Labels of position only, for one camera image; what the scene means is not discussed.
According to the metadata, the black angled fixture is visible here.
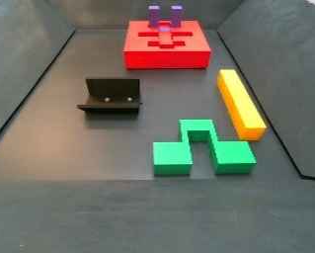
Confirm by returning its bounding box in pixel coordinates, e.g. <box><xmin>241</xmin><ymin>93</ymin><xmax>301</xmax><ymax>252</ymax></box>
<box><xmin>77</xmin><ymin>77</ymin><xmax>142</xmax><ymax>114</ymax></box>

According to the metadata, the red base block with slots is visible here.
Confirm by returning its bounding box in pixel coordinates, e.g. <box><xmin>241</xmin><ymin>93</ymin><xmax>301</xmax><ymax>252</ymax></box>
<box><xmin>123</xmin><ymin>21</ymin><xmax>212</xmax><ymax>69</ymax></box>

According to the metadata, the green stepped block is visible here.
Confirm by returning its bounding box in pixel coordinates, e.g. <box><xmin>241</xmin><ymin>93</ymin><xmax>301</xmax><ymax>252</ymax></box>
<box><xmin>153</xmin><ymin>119</ymin><xmax>257</xmax><ymax>176</ymax></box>

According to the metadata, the yellow long block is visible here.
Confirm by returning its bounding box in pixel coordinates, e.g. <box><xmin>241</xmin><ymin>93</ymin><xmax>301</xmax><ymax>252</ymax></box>
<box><xmin>218</xmin><ymin>69</ymin><xmax>266</xmax><ymax>140</ymax></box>

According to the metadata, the purple U-shaped block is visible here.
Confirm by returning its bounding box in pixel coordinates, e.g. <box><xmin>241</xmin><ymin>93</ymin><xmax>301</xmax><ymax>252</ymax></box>
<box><xmin>149</xmin><ymin>5</ymin><xmax>184</xmax><ymax>29</ymax></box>

